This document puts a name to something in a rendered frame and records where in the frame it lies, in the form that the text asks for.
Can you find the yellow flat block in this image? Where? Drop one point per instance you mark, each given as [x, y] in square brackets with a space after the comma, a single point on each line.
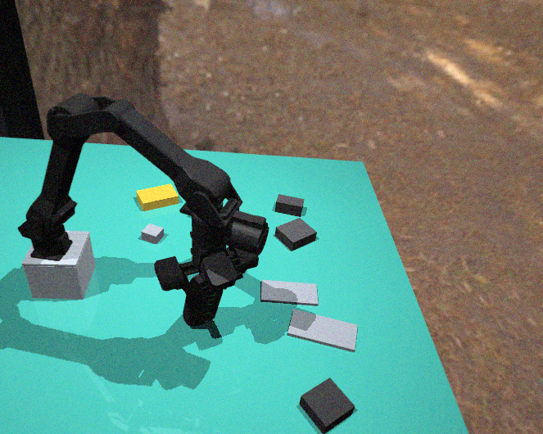
[157, 197]

